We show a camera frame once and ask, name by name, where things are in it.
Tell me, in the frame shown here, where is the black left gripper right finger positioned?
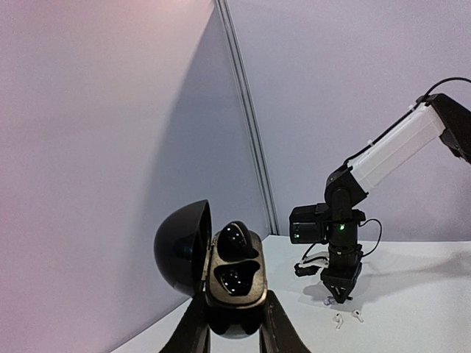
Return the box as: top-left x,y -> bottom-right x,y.
259,290 -> 311,353

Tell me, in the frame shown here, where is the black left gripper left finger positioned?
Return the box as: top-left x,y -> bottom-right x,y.
160,294 -> 210,353

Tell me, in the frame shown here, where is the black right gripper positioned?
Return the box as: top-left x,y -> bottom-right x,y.
320,263 -> 361,304

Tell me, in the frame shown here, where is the black earbud charging case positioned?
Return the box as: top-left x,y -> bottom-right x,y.
154,199 -> 268,339

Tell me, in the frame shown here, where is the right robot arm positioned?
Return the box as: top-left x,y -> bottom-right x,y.
288,89 -> 470,304

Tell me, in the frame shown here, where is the purple earbud left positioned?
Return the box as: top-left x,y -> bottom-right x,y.
322,296 -> 334,306

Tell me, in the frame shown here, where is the pink earbud left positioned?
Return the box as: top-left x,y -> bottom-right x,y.
333,313 -> 344,330

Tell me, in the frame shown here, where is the pink earbud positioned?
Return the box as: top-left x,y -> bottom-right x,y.
333,313 -> 344,330
351,310 -> 364,323

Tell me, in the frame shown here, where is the pink earbud right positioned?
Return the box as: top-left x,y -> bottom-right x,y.
351,310 -> 364,323

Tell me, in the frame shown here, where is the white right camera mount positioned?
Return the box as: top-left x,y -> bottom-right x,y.
300,251 -> 329,268

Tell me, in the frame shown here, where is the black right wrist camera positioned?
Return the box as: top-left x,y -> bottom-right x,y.
294,263 -> 319,277

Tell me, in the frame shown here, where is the aluminium left corner post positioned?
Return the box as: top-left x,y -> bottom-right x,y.
215,0 -> 280,235

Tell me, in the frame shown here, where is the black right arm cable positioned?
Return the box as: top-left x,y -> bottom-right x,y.
303,76 -> 471,265

